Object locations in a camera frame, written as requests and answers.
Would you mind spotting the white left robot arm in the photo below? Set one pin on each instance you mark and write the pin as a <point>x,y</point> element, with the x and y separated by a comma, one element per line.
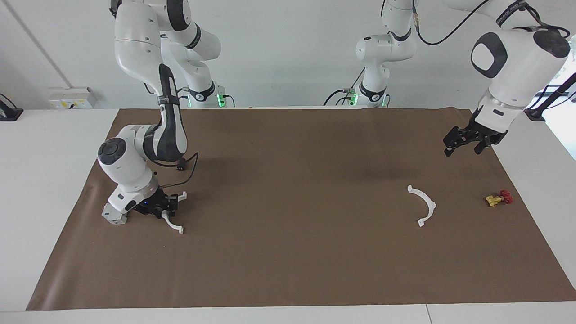
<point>517,67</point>

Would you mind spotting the black clamp base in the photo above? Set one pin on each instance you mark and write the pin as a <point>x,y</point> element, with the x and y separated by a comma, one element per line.
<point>9,112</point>

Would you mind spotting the black stand with pole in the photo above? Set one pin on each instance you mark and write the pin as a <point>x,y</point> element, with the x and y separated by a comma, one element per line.
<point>535,113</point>

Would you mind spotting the grey circuit breaker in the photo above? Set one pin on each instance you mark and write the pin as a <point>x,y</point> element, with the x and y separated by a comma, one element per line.
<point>112,218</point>

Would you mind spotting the white wall socket box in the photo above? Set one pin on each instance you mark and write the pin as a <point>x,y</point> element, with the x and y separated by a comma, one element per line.
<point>72,98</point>

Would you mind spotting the brown paper mat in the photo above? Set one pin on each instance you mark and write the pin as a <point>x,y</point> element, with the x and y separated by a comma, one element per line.
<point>288,252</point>

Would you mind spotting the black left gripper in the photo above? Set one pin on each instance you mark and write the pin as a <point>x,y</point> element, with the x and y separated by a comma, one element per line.
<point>483,132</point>

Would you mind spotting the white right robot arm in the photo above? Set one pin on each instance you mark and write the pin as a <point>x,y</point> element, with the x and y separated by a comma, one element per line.
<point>126,166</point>

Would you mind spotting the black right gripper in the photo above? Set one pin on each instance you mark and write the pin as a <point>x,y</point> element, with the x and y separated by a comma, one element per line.
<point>155,204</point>

